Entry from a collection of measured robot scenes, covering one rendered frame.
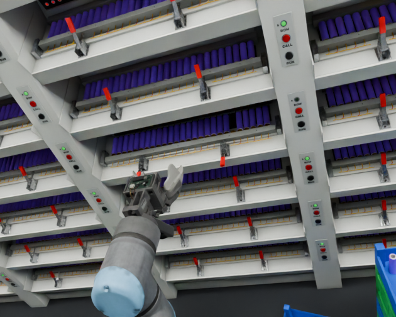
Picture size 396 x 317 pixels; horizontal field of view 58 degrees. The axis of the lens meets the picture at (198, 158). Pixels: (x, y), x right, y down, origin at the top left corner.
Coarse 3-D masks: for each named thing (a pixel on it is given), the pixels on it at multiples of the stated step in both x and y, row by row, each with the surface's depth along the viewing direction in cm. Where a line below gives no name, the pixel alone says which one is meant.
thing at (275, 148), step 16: (272, 112) 108; (112, 144) 124; (240, 144) 107; (256, 144) 105; (272, 144) 103; (96, 160) 117; (160, 160) 114; (176, 160) 112; (192, 160) 110; (208, 160) 108; (240, 160) 107; (256, 160) 107; (96, 176) 116; (112, 176) 117; (128, 176) 115; (160, 176) 115
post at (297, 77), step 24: (264, 0) 77; (288, 0) 76; (264, 24) 80; (288, 72) 86; (312, 72) 86; (312, 96) 90; (288, 120) 95; (312, 120) 94; (288, 144) 100; (312, 144) 99; (312, 192) 110; (312, 240) 125; (312, 264) 133; (336, 264) 132
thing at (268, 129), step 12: (240, 132) 106; (252, 132) 104; (264, 132) 104; (276, 132) 104; (180, 144) 111; (192, 144) 110; (204, 144) 109; (120, 156) 117; (132, 156) 115; (144, 156) 115
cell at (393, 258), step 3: (390, 255) 87; (393, 255) 86; (390, 258) 86; (393, 258) 86; (390, 261) 87; (393, 261) 86; (390, 264) 88; (393, 264) 87; (390, 267) 88; (393, 267) 88; (390, 270) 89; (393, 270) 88; (390, 273) 90; (393, 273) 89
